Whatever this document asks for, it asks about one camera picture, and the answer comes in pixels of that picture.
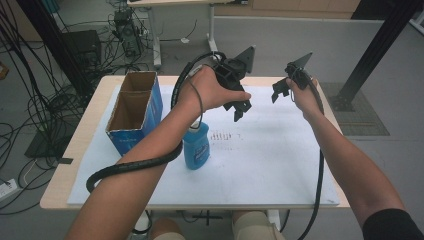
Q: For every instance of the orange floor object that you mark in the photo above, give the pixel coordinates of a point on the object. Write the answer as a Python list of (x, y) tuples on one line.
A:
[(2, 70)]

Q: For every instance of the person's left leg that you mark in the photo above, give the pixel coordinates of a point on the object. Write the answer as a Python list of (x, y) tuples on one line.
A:
[(166, 230)]

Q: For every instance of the black shirt sleeve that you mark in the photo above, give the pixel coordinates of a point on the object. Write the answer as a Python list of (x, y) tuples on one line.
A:
[(393, 226)]

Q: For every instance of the white table mat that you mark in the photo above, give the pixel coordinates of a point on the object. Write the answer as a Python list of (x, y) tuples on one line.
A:
[(266, 160)]

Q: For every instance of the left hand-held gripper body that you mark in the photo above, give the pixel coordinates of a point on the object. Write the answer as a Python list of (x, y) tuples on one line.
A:
[(231, 71)]

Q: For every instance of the black equipment box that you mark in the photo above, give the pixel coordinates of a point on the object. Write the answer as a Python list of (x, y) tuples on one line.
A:
[(83, 46)]

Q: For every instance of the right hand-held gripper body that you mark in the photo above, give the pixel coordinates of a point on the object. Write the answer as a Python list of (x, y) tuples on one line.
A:
[(300, 75)]

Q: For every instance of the person's right leg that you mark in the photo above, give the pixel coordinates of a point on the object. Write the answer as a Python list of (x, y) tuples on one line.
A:
[(256, 226)]

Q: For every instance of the person's leg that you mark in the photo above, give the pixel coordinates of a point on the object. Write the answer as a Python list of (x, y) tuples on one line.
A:
[(256, 226), (166, 230)]

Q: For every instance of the blue cardboard box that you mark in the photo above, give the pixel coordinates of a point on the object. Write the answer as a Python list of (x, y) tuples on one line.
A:
[(151, 110)]

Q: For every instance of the computer tower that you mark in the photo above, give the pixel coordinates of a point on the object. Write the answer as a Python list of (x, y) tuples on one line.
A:
[(128, 33)]

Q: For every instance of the white power strip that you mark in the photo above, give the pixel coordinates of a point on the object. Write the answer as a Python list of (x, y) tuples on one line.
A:
[(7, 190)]

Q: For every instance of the blue plastic bottle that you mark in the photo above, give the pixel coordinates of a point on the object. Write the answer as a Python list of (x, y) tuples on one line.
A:
[(196, 150)]

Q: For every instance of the white-legged background desk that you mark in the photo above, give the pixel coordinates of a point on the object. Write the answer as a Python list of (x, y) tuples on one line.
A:
[(156, 40)]

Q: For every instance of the white table leg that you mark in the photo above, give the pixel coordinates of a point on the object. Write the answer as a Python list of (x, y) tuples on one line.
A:
[(142, 223), (274, 218)]

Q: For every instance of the black tape strip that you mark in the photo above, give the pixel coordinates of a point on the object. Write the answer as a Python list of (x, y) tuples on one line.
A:
[(65, 160)]

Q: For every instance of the black metal stand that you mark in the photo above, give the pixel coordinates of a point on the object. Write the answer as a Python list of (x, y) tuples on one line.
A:
[(56, 50), (376, 46)]

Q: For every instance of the person's right hand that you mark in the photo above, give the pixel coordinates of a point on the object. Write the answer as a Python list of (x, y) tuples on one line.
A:
[(308, 100)]

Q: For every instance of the dark floor mat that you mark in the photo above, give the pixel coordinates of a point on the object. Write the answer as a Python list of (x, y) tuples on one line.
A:
[(40, 146)]

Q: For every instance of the wooden cabinet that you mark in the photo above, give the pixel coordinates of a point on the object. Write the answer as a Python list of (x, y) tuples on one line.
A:
[(300, 8)]

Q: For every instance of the person's left hand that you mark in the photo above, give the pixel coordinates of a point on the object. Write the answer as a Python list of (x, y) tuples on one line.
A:
[(206, 91)]

